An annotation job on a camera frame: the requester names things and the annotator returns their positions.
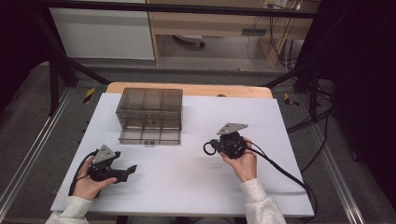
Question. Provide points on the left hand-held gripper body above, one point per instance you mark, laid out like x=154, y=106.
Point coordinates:
x=102, y=155

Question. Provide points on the person's right hand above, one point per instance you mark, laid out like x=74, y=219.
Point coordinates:
x=246, y=166

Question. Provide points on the black curtain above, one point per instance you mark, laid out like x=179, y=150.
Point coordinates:
x=15, y=46
x=364, y=77

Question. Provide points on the aluminium floor rail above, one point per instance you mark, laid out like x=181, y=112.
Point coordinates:
x=34, y=146
x=339, y=177

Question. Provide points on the smoky clear drawer box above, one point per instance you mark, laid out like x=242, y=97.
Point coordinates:
x=149, y=99

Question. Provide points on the wooden desk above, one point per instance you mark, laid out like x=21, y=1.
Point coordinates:
x=218, y=23

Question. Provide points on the black metal frame bar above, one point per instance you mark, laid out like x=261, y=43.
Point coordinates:
x=174, y=8

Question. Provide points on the person's left hand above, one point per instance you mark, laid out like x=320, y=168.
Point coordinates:
x=84, y=186

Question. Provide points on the black metal stand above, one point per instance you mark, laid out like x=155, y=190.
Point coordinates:
x=54, y=84
x=313, y=93

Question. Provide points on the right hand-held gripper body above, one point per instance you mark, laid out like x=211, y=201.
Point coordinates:
x=232, y=146

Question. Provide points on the office chair base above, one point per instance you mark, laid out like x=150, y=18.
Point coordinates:
x=190, y=39

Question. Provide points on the wooden table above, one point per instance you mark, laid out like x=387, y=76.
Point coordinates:
x=199, y=90

